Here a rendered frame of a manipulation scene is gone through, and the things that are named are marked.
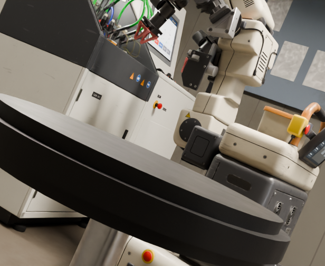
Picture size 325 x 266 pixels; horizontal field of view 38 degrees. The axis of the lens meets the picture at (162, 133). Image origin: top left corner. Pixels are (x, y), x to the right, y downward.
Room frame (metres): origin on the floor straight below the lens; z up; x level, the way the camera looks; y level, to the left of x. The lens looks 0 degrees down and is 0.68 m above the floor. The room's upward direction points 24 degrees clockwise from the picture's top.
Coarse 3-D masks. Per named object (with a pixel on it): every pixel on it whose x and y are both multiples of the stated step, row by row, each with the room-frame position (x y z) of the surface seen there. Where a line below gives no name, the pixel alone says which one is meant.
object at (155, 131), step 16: (176, 48) 3.44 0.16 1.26; (160, 64) 3.23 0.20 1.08; (160, 80) 2.76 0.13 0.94; (160, 96) 2.84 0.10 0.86; (176, 96) 3.04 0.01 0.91; (144, 112) 2.74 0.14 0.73; (160, 112) 2.93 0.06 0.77; (176, 112) 3.15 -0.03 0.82; (144, 128) 2.82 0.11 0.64; (160, 128) 3.02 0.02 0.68; (144, 144) 2.90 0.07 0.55; (160, 144) 3.12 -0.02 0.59
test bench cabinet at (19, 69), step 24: (0, 48) 2.28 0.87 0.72; (24, 48) 2.23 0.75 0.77; (0, 72) 2.26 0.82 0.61; (24, 72) 2.21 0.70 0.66; (48, 72) 2.16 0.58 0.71; (72, 72) 2.11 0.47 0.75; (24, 96) 2.18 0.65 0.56; (48, 96) 2.14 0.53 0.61; (72, 96) 2.09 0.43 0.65; (0, 168) 2.17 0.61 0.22; (0, 192) 2.15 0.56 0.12; (24, 192) 2.10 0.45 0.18; (0, 216) 2.16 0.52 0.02; (24, 216) 2.12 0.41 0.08; (48, 216) 2.28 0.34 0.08; (72, 216) 2.49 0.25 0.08
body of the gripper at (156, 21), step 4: (156, 12) 2.03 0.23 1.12; (144, 16) 2.02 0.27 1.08; (152, 16) 2.03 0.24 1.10; (156, 16) 2.02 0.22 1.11; (148, 20) 2.01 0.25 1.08; (152, 20) 2.02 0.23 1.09; (156, 20) 2.02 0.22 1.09; (160, 20) 2.02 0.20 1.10; (164, 20) 2.04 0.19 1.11; (148, 24) 2.00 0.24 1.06; (152, 24) 2.02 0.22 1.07; (156, 24) 2.02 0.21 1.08; (160, 24) 2.03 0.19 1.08; (156, 28) 2.03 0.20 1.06; (160, 32) 2.06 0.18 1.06
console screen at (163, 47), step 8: (152, 8) 2.99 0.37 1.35; (176, 16) 3.35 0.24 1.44; (168, 24) 3.24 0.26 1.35; (176, 24) 3.37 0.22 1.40; (168, 32) 3.26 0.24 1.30; (176, 32) 3.39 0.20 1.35; (152, 40) 3.05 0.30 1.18; (160, 40) 3.16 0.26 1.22; (168, 40) 3.28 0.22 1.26; (152, 48) 3.07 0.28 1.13; (160, 48) 3.18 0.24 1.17; (168, 48) 3.30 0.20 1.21; (160, 56) 3.20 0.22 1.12; (168, 56) 3.32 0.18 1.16; (168, 64) 3.35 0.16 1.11
